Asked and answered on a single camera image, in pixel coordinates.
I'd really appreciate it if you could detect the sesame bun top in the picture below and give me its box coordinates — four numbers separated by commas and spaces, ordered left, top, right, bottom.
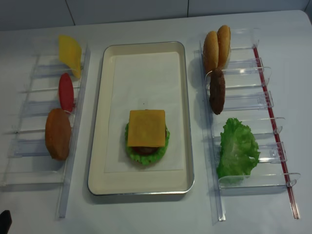
203, 31, 219, 74

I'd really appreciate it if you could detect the orange cheese slice on burger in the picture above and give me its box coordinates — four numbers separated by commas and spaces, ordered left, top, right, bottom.
127, 110, 166, 148

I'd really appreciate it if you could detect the green lettuce under burger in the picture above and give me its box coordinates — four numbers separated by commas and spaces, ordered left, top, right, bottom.
124, 123, 170, 166

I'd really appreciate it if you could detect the brown meat patty in rack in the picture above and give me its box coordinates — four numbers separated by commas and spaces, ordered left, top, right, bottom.
209, 68, 225, 115

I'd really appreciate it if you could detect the green lettuce leaf in rack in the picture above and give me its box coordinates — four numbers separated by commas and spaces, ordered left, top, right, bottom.
216, 118, 260, 178

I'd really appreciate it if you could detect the red tomato slice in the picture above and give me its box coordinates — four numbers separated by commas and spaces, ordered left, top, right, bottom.
58, 73, 74, 113

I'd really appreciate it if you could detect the yellow cheese slice in rack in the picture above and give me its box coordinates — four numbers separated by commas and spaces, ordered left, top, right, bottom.
58, 35, 82, 78

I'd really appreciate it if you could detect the brown patty in burger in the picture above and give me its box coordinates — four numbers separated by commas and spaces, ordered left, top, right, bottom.
126, 128, 170, 156

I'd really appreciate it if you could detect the white paper tray liner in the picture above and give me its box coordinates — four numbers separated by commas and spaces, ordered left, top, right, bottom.
104, 52, 185, 173

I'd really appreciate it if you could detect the cream metal tray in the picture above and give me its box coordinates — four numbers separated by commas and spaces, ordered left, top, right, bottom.
88, 41, 194, 195

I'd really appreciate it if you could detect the right clear acrylic rack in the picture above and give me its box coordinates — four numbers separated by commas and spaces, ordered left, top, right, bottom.
200, 28, 301, 223

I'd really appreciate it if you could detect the clear acrylic rack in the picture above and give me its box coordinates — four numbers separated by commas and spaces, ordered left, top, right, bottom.
0, 39, 90, 218
200, 28, 301, 223

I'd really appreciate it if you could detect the orange-brown bun bottom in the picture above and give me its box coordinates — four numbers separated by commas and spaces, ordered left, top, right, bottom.
45, 108, 71, 161

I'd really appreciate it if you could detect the left clear acrylic rack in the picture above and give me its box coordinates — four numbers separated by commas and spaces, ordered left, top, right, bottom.
0, 39, 90, 218

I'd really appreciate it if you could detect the black object at corner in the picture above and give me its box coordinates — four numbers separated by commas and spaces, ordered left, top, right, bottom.
0, 210, 12, 234

